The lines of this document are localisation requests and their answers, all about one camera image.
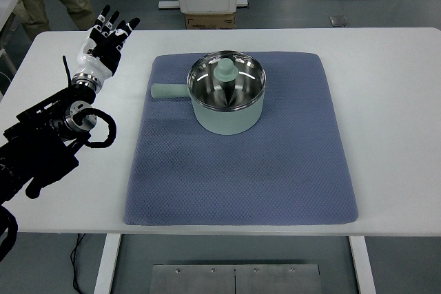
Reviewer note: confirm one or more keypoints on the green pot with handle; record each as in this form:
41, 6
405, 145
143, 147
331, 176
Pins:
223, 123

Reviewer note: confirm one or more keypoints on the white table leg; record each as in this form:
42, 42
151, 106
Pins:
362, 265
107, 265

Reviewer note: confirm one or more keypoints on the glass lid green knob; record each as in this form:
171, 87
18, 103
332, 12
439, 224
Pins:
247, 87

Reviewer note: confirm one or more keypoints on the metal floor plate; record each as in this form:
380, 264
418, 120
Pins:
236, 278

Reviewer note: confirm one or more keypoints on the white left table leg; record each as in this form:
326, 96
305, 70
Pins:
107, 265

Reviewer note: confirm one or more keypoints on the white right table leg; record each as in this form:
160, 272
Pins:
362, 265

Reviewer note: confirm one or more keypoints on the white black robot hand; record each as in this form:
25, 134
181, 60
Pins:
100, 51

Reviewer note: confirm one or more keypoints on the cardboard box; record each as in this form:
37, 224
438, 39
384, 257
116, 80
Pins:
210, 21

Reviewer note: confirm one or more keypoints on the grey floor outlet cover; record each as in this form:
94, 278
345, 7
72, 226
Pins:
338, 21

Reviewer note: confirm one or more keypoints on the blue textured mat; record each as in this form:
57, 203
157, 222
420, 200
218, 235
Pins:
288, 169

